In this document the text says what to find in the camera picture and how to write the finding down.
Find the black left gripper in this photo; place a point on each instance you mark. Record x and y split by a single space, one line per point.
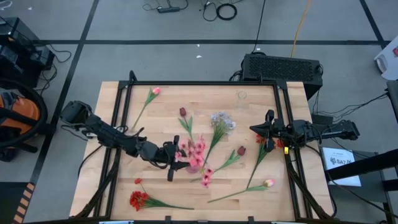
157 154

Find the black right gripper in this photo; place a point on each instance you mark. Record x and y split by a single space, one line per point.
283 130

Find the large pink flower bunch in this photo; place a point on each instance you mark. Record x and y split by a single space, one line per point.
197 152

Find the red flower bunch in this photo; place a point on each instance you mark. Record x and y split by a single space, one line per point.
138 199
261 154

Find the small pink flower sprig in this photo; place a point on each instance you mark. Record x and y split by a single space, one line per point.
206 179

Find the pale blue flower bunch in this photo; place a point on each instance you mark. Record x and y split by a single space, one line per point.
222 119

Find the peach pink artificial tulip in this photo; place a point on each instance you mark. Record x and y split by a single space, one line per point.
269 182

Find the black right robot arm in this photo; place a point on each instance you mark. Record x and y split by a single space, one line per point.
335 130

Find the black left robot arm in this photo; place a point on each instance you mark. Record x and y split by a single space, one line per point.
102 132

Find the clear glass vase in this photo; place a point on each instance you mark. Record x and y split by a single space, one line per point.
242 95

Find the black power adapter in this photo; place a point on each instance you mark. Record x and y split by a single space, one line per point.
321 119

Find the black computer case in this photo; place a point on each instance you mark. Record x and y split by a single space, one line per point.
280 68

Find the dark grey side table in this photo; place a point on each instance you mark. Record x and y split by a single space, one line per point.
373 193

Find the white plastic object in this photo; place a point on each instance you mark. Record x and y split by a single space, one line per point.
388 65

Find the black power strip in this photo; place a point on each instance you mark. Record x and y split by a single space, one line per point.
168 9

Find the orange vacuum cleaner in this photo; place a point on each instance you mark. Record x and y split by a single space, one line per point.
21 109

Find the black equipment stack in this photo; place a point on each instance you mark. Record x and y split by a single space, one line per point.
15 37

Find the black aluminium table frame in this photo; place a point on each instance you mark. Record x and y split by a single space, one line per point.
202 83

